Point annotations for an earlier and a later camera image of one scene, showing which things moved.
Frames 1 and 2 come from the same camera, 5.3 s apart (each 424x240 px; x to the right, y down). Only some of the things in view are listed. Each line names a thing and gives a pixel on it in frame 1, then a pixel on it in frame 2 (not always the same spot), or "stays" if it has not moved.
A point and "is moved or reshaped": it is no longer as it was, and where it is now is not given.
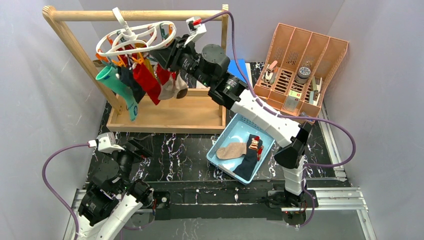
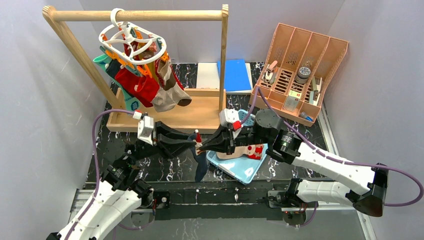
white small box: x=292 y=101 stays
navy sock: x=244 y=169 → x=199 y=156
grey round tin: x=303 y=73 stays
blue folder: x=233 y=69 stays
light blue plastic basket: x=238 y=131 stays
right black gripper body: x=175 y=53 → x=228 y=142
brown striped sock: x=181 y=88 → x=179 y=96
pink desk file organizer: x=294 y=68 stays
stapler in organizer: x=270 y=71 stays
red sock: x=163 y=74 → x=165 y=100
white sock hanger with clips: x=133 y=42 is moved or reshaped
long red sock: x=144 y=78 → x=143 y=88
